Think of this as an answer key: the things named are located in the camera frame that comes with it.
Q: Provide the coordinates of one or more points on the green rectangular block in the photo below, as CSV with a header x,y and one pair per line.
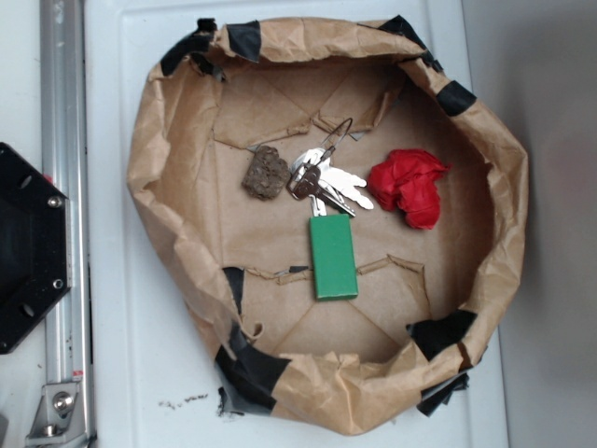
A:
x,y
333,258

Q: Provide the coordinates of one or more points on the brown paper bag basin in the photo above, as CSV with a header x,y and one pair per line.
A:
x,y
428,300

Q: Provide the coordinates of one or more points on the brown rough rock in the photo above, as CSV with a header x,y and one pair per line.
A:
x,y
267,174

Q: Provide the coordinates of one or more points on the crumpled red paper ball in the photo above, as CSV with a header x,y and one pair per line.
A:
x,y
406,180

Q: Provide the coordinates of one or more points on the silver key bunch on ring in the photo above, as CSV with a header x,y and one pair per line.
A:
x,y
313,176

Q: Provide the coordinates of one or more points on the aluminium extrusion rail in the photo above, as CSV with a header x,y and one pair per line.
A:
x,y
63,118

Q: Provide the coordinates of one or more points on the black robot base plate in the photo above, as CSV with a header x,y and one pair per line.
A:
x,y
34,252

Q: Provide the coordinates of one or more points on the metal corner bracket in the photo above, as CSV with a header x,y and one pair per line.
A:
x,y
59,417

